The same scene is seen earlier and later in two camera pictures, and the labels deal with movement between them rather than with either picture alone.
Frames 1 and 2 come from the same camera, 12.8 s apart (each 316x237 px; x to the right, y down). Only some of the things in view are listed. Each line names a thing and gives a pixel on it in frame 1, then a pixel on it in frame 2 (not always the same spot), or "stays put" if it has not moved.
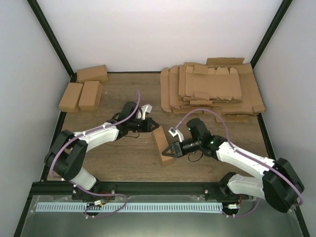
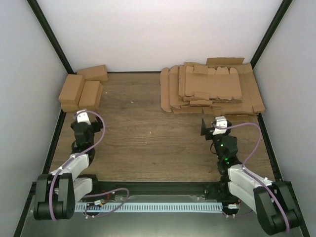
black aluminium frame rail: (63, 189) stays put
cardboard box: (162, 144) to (71, 89)
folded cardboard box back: (97, 73) stays put
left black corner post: (43, 20) stays put
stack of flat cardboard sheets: (224, 87) stays put
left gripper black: (149, 121) to (98, 127)
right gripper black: (173, 145) to (208, 131)
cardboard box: (90, 96) stays put
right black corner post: (267, 39) stays put
